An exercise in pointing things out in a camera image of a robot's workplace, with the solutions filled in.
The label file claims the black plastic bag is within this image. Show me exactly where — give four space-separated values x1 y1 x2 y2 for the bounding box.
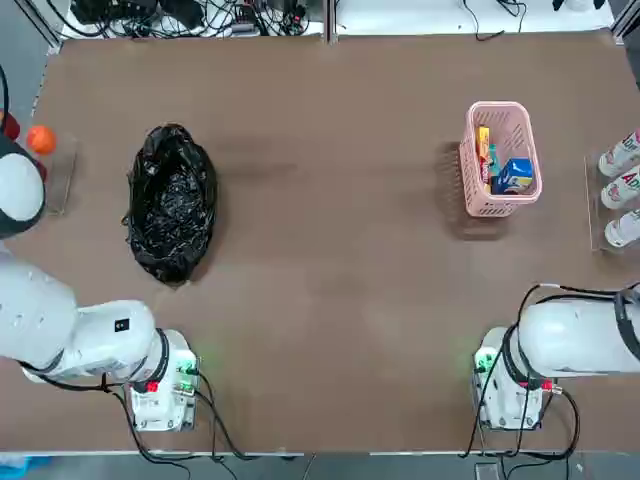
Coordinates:
123 123 219 287

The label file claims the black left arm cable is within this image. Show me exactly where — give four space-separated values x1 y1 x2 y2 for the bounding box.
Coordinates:
19 327 301 464

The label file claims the aluminium frame post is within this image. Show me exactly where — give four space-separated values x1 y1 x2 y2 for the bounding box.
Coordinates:
9 0 66 51
323 0 338 47

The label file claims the clear acrylic fruit stand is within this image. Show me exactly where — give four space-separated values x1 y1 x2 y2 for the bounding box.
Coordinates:
35 133 79 218

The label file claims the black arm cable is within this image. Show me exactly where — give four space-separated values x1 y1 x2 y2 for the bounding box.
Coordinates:
19 327 301 464
458 282 640 460

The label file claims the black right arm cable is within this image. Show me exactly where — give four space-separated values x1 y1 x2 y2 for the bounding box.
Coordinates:
458 282 640 460

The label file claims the orange fruit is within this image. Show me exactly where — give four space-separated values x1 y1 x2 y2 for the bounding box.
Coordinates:
26 125 58 156

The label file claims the clear acrylic bottle rack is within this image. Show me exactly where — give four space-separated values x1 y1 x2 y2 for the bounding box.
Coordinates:
583 144 640 254

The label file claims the blue Oreo cookie box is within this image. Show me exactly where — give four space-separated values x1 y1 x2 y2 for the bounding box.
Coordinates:
491 157 535 196

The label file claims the pink plastic basket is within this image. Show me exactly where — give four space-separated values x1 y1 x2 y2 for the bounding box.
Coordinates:
458 101 544 218

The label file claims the yellow biscuit box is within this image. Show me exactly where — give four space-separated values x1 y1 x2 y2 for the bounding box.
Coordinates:
475 125 495 184

